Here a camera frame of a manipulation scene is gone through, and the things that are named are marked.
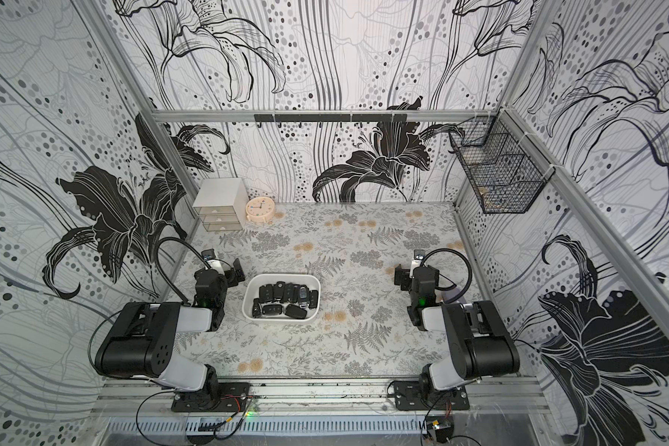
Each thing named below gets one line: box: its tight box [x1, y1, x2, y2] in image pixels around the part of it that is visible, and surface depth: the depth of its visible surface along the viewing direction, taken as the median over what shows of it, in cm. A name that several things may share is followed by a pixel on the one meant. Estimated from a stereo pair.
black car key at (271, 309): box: [262, 303, 284, 316], surface depth 90 cm
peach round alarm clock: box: [245, 196, 276, 223], surface depth 117 cm
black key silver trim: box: [298, 284, 310, 306], surface depth 91 cm
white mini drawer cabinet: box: [192, 177, 249, 233], surface depth 109 cm
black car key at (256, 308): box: [251, 297, 263, 319], surface depth 90 cm
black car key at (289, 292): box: [284, 282, 295, 303], surface depth 92 cm
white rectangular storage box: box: [240, 273, 321, 323], surface depth 91 cm
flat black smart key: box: [284, 303, 308, 320], surface depth 90 cm
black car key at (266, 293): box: [258, 283, 274, 303], surface depth 92 cm
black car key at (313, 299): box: [308, 289, 319, 309], surface depth 92 cm
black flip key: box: [273, 280, 287, 304], surface depth 92 cm
